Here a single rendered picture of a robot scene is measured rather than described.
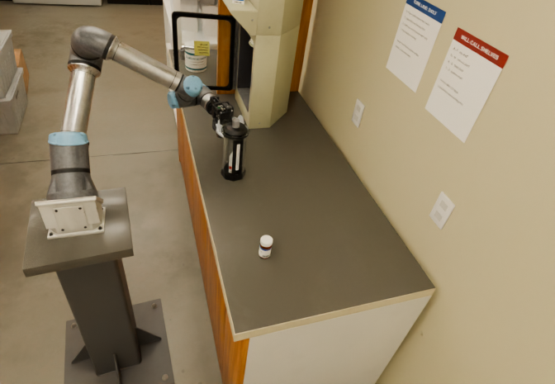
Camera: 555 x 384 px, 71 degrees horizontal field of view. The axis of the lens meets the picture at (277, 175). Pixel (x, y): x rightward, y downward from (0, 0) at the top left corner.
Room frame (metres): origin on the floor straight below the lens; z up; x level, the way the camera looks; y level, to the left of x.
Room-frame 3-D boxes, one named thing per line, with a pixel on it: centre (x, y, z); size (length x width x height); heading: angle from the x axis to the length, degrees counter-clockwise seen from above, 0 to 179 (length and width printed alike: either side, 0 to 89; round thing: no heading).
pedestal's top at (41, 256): (0.88, 0.66, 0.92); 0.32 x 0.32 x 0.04; 26
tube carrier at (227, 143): (1.27, 0.19, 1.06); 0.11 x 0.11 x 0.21
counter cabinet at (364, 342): (1.65, 0.11, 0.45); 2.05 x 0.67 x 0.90; 23
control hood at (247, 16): (1.76, 0.29, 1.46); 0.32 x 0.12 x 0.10; 23
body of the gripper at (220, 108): (1.38, 0.28, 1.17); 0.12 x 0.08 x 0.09; 38
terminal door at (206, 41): (1.88, 0.46, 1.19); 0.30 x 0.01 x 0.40; 103
